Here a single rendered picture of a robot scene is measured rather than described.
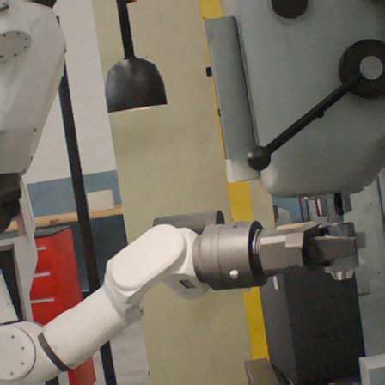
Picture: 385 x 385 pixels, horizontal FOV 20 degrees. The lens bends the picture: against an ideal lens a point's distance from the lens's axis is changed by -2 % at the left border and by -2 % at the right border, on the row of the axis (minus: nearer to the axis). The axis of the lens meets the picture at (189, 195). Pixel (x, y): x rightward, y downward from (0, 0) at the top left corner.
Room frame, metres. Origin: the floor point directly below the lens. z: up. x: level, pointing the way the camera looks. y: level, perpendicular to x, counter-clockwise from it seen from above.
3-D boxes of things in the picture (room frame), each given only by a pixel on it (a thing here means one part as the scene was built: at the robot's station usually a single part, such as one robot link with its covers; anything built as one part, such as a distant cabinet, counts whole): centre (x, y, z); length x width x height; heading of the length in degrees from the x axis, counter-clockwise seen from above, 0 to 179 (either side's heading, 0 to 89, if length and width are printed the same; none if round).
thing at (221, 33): (1.42, -0.07, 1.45); 0.04 x 0.04 x 0.21; 1
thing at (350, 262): (1.42, -0.18, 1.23); 0.05 x 0.05 x 0.05
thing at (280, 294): (1.85, -0.17, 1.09); 0.22 x 0.12 x 0.20; 8
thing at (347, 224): (1.42, -0.18, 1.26); 0.05 x 0.05 x 0.01
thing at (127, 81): (1.31, 0.04, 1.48); 0.07 x 0.07 x 0.06
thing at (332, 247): (1.39, -0.17, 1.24); 0.06 x 0.02 x 0.03; 68
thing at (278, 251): (1.45, -0.10, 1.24); 0.13 x 0.12 x 0.10; 158
